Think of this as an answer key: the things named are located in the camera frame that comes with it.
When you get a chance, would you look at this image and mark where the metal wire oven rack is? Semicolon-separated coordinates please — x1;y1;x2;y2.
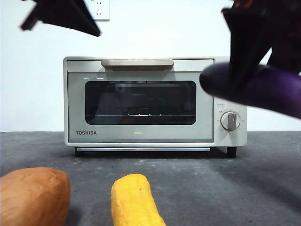
86;113;196;117

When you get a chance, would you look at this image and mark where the purple eggplant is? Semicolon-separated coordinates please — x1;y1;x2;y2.
199;63;301;118

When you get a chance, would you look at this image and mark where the brown sweet potato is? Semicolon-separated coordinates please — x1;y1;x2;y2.
0;167;71;226

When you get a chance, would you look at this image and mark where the white wall socket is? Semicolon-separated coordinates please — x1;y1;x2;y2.
90;0;111;21

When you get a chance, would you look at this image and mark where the yellow corn cob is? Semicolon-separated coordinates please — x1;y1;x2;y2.
111;173;166;226

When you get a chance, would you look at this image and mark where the silver crumb tray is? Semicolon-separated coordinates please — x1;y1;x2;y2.
76;147;211;153

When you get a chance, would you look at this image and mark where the cream Toshiba toaster oven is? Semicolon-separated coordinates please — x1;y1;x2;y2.
63;56;247;158

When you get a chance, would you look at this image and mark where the beige timer knob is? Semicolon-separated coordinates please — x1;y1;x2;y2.
221;112;240;131

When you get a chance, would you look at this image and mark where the glass oven door with handle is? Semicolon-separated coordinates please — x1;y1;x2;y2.
67;59;214;144

